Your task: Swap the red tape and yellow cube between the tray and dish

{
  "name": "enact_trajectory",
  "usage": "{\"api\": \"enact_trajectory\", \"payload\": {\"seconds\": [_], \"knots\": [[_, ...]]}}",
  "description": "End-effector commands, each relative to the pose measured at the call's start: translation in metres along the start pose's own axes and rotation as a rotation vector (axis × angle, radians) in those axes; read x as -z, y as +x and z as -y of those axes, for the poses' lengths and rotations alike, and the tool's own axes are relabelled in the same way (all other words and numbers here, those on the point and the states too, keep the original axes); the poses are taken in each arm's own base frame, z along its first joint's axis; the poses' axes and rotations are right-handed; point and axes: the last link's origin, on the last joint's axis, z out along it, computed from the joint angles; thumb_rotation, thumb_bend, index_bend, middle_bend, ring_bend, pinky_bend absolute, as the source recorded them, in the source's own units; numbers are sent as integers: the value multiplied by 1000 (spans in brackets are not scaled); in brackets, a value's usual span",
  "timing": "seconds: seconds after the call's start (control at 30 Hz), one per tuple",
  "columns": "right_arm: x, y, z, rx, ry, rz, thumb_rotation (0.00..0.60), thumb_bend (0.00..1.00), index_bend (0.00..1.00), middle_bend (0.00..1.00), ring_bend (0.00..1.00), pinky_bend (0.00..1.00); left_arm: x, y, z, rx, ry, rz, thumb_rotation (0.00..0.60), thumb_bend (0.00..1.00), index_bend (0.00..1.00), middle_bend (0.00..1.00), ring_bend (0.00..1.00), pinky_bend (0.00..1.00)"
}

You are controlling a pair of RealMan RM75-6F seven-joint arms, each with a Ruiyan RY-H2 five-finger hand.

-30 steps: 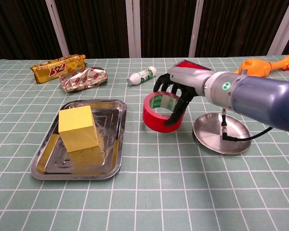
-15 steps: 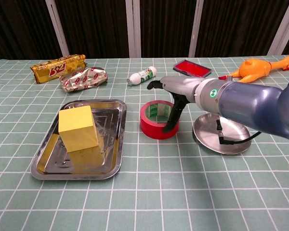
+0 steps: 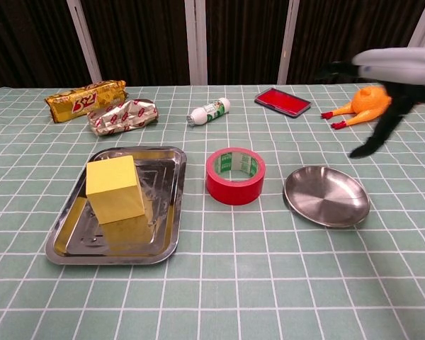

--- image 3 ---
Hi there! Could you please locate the black curtain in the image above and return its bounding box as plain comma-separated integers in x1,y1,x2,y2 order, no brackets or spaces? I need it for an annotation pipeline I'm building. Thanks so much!
0,0,425,91

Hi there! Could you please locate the yellow cube block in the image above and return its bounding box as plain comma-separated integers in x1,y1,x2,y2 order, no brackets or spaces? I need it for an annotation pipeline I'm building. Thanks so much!
86,154,146,225

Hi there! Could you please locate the gold biscuit pack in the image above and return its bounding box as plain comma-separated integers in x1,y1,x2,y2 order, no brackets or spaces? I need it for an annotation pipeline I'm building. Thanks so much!
44,80,128,124

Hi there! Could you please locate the red ink pad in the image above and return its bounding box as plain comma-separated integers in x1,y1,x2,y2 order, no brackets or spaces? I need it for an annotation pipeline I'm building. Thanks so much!
254,88,312,117

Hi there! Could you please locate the red tape roll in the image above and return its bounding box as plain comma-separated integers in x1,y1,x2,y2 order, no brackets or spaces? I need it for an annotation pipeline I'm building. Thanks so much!
205,147,266,206

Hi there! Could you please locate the rectangular steel tray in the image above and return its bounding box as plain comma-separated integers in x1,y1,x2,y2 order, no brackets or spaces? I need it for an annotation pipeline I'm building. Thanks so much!
44,146,188,266

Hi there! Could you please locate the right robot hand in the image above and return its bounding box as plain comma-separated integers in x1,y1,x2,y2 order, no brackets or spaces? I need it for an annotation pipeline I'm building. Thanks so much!
314,47,425,159

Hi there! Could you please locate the small white green bottle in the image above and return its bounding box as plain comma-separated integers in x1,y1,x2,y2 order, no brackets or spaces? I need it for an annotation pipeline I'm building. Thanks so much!
186,98,232,127

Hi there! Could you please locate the orange rubber chicken toy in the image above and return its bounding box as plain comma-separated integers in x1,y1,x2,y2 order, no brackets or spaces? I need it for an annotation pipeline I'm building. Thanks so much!
320,86,393,130

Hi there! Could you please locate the green checkered tablecloth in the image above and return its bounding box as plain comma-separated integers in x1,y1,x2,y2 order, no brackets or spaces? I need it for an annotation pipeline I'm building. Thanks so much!
0,83,425,340

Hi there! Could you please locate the round steel plate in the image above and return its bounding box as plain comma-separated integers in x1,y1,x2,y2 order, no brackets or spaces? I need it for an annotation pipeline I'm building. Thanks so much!
282,165,371,229

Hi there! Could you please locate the silver red snack wrapper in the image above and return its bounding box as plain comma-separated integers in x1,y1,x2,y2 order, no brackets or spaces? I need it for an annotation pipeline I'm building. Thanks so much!
86,98,160,137

